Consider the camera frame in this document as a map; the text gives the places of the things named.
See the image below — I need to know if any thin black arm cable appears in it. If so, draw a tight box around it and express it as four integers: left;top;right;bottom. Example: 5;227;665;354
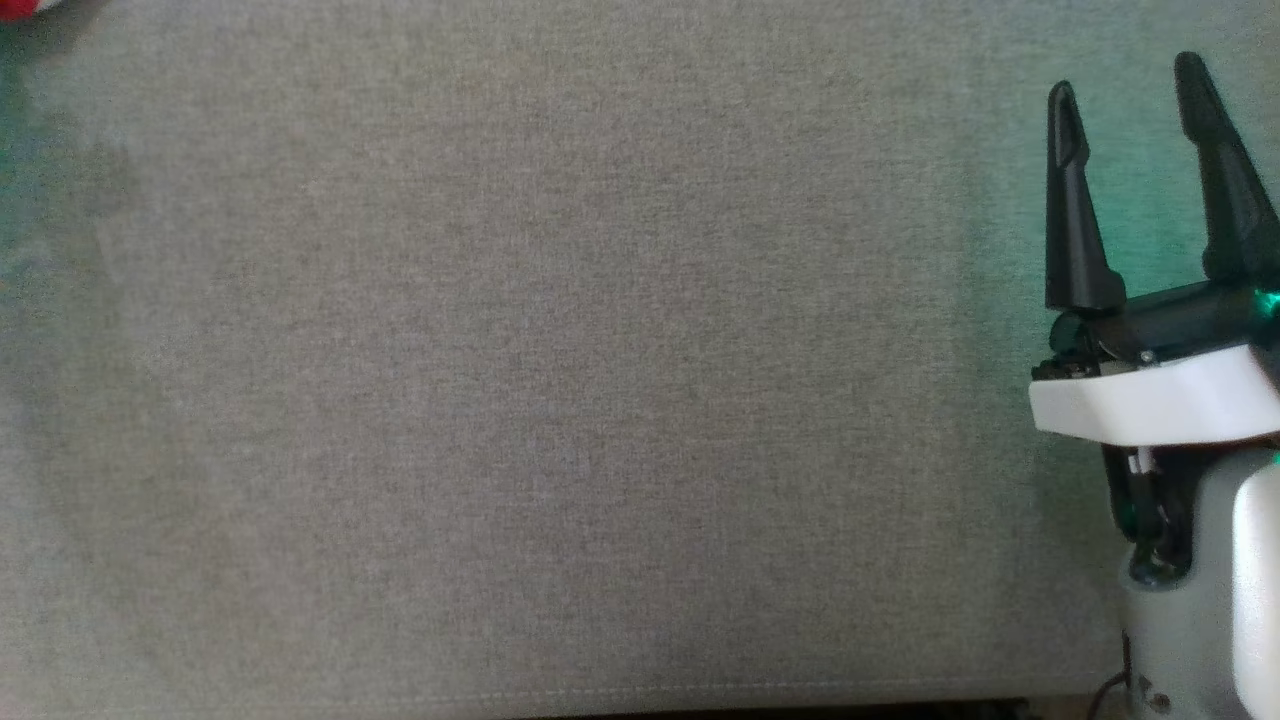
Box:
1088;630;1136;719

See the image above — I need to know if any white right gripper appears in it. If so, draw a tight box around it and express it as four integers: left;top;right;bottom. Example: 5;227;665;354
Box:
1028;50;1280;591

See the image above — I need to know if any large grey sofa seat cushion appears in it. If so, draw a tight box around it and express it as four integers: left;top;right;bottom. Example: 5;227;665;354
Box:
0;0;1280;719

